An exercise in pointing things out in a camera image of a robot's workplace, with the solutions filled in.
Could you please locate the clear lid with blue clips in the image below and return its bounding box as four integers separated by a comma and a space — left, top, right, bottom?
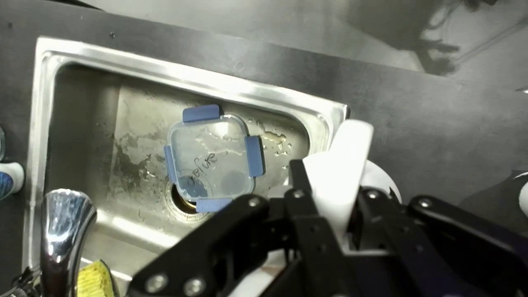
164, 104, 267, 214

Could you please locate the yellow sponge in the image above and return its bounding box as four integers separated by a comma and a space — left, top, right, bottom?
74, 259, 119, 297

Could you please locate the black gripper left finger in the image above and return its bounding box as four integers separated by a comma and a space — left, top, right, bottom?
129, 158, 353, 297

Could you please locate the chrome faucet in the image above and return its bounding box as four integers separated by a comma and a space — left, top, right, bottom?
0, 188, 99, 297

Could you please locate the white and black mug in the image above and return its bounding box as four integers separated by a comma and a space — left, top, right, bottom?
230, 117, 404, 297

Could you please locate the stainless steel sink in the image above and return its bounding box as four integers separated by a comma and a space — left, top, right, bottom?
22, 34, 350, 297

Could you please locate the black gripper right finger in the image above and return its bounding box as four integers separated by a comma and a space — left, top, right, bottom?
357, 186, 528, 297

